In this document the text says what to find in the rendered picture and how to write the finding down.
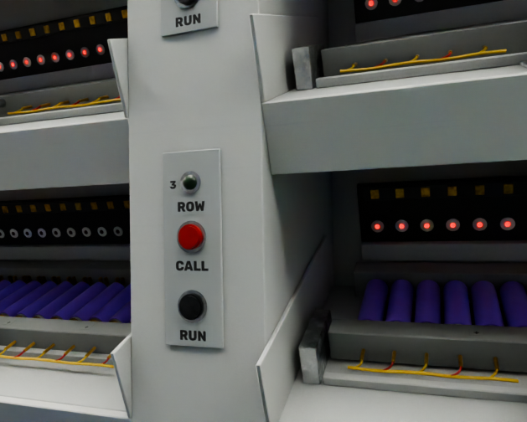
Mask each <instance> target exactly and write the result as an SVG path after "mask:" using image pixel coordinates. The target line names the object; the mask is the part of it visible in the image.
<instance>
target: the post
mask: <svg viewBox="0 0 527 422"><path fill-rule="evenodd" d="M252 13H255V14H271V15H287V16H302V17H317V18H322V20H323V37H324V45H325V49H328V0H218V28H211V29H205V30H200V31H195V32H191V33H181V34H176V35H171V36H167V37H162V36H161V0H127V26H128V100H129V174H130V248H131V322H132V422H266V421H265V415H264V410H263V405H262V401H261V391H260V386H259V381H258V377H257V371H256V364H257V362H258V360H259V358H260V356H261V355H262V353H263V351H264V349H265V347H266V345H267V343H268V341H269V339H270V338H271V335H272V333H273V332H274V330H275V328H276V325H277V324H278V322H279V321H280V319H281V317H282V314H283V312H284V311H285V309H286V308H287V305H288V303H289V301H290V300H291V298H292V295H293V294H294V292H295V290H296V289H297V286H298V284H299V282H300V280H301V279H302V277H303V275H304V273H305V271H306V269H307V267H308V265H309V264H310V262H311V260H312V258H313V256H314V254H315V252H316V250H317V248H318V246H319V245H320V243H321V241H322V239H323V236H324V235H327V236H328V250H329V258H330V265H331V273H332V281H333V286H334V255H333V189H332V172H305V173H290V174H276V175H272V174H271V166H270V160H269V154H268V148H267V142H266V131H265V124H264V118H263V112H262V106H261V103H262V102H261V96H260V90H259V84H258V77H257V71H256V60H255V54H254V48H253V42H252V36H251V25H250V19H249V15H250V14H252ZM218 148H219V149H220V170H221V218H222V266H223V314H224V348H223V349H221V348H209V347H185V346H174V345H166V344H165V287H164V226H163V153H166V152H186V151H198V150H208V149H218Z"/></svg>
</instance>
